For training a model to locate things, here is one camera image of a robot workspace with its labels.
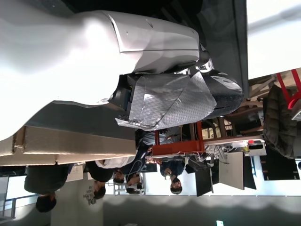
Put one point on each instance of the seated person with headset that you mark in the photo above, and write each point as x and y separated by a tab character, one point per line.
134	186

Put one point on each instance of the red pole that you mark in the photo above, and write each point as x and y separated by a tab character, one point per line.
285	87

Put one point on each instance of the black cabinet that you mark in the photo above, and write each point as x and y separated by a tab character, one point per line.
279	168

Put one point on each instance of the white panel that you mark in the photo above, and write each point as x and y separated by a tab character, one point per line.
231	170

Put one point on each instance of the person with face mask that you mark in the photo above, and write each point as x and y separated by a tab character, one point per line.
175	174

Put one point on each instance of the black monitor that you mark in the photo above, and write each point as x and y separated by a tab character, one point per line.
204	182

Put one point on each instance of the person in grey shirt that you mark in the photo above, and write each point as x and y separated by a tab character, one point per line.
148	137

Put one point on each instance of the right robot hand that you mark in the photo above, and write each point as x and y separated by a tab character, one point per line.
70	58

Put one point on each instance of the person in dark top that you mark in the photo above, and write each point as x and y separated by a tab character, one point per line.
97	174

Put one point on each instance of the red metal frame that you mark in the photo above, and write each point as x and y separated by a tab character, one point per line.
178	148

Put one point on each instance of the black padded jacket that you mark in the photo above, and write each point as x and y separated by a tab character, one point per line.
279	122

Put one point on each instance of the white device with red button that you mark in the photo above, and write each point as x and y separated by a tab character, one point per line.
257	147

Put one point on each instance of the open cardboard box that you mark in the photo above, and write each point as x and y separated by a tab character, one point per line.
77	146

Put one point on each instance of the person in black jacket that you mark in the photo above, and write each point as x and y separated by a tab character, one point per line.
44	181

